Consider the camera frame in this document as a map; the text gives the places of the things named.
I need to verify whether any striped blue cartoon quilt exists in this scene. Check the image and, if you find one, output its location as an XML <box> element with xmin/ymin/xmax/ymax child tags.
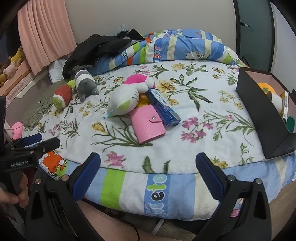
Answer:
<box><xmin>35</xmin><ymin>29</ymin><xmax>295</xmax><ymax>220</ymax></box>

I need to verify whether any red green plush toy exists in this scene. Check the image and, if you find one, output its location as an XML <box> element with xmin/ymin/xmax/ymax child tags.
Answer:
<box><xmin>53</xmin><ymin>79</ymin><xmax>75</xmax><ymax>110</ymax></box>

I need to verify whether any orange plush in box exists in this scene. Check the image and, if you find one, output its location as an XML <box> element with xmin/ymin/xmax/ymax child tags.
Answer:
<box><xmin>257</xmin><ymin>82</ymin><xmax>284</xmax><ymax>112</ymax></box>

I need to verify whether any olive green cloth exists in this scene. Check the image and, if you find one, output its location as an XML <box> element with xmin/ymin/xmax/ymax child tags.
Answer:
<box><xmin>21</xmin><ymin>80</ymin><xmax>67</xmax><ymax>130</ymax></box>

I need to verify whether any floral white blanket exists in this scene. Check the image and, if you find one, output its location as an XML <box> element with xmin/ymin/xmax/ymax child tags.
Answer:
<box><xmin>24</xmin><ymin>60</ymin><xmax>265</xmax><ymax>174</ymax></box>

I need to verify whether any grey striped plush toy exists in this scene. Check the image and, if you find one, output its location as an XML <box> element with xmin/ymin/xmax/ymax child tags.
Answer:
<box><xmin>75</xmin><ymin>69</ymin><xmax>99</xmax><ymax>103</ymax></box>

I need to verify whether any white pink plush toy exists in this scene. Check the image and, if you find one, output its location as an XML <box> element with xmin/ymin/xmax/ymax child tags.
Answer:
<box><xmin>104</xmin><ymin>74</ymin><xmax>156</xmax><ymax>119</ymax></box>

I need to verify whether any black jacket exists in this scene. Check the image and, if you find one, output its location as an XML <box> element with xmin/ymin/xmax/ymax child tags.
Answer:
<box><xmin>62</xmin><ymin>28</ymin><xmax>144</xmax><ymax>79</ymax></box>

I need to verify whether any person's left hand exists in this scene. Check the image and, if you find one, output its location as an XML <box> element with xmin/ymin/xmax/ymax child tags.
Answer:
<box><xmin>0</xmin><ymin>172</ymin><xmax>30</xmax><ymax>208</ymax></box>

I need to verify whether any brown plush on shelf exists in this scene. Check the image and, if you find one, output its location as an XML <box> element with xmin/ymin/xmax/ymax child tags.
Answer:
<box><xmin>0</xmin><ymin>56</ymin><xmax>11</xmax><ymax>87</ymax></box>

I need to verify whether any yellow plush on shelf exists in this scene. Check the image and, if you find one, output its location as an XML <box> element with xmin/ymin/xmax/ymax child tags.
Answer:
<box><xmin>11</xmin><ymin>46</ymin><xmax>26</xmax><ymax>67</ymax></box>

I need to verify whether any yellow toast bread packet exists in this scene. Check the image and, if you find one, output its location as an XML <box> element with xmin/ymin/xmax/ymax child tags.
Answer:
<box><xmin>136</xmin><ymin>93</ymin><xmax>151</xmax><ymax>108</ymax></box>

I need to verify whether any white pillow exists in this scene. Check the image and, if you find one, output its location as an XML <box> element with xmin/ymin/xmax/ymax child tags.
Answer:
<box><xmin>49</xmin><ymin>59</ymin><xmax>67</xmax><ymax>83</ymax></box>

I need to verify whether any white box in bin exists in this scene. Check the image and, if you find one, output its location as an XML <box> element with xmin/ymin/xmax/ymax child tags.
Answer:
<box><xmin>280</xmin><ymin>91</ymin><xmax>289</xmax><ymax>121</ymax></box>

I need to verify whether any dark green door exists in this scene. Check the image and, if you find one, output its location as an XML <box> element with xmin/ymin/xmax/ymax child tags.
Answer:
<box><xmin>233</xmin><ymin>0</ymin><xmax>275</xmax><ymax>72</ymax></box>

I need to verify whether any pink curtain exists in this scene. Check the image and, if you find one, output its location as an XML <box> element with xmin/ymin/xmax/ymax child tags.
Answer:
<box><xmin>18</xmin><ymin>0</ymin><xmax>76</xmax><ymax>75</ymax></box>

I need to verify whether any black storage box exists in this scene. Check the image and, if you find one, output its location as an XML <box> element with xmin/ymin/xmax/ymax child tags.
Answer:
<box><xmin>236</xmin><ymin>67</ymin><xmax>295</xmax><ymax>159</ymax></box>

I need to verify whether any pink plush on shelf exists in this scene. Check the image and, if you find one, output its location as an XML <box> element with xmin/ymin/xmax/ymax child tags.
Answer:
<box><xmin>3</xmin><ymin>61</ymin><xmax>18</xmax><ymax>79</ymax></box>

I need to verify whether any pink snap wallet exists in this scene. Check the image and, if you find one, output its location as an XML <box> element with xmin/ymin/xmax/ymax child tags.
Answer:
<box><xmin>129</xmin><ymin>104</ymin><xmax>166</xmax><ymax>144</ymax></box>

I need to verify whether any blue medicine box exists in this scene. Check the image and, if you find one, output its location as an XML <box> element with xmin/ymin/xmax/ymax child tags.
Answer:
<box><xmin>145</xmin><ymin>88</ymin><xmax>181</xmax><ymax>126</ymax></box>

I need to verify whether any pink toy at bedside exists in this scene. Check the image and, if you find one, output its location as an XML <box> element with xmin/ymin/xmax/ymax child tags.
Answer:
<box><xmin>5</xmin><ymin>122</ymin><xmax>24</xmax><ymax>140</ymax></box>

